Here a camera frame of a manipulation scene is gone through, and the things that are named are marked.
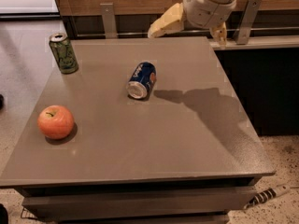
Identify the left metal bracket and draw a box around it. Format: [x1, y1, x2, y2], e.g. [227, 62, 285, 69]
[100, 3, 118, 39]

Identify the grey table drawer unit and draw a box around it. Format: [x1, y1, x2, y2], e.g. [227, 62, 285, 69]
[17, 177, 256, 222]

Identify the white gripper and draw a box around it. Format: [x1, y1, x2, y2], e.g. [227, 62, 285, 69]
[148, 0, 236, 46]

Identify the metal bracket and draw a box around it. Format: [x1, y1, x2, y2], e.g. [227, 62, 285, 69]
[233, 0, 262, 45]
[100, 3, 118, 39]

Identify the blue pepsi can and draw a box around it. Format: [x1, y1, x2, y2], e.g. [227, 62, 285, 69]
[126, 62, 156, 99]

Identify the white power strip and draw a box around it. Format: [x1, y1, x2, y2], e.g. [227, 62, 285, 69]
[244, 185, 291, 209]

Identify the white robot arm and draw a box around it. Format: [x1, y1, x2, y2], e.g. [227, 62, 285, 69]
[148, 0, 237, 48]

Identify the right metal bracket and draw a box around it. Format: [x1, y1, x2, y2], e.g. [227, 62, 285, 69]
[233, 0, 262, 45]

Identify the red apple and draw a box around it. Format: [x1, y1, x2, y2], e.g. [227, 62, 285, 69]
[37, 105, 75, 140]

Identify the green soda can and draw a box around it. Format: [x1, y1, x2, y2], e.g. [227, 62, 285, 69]
[49, 33, 78, 74]

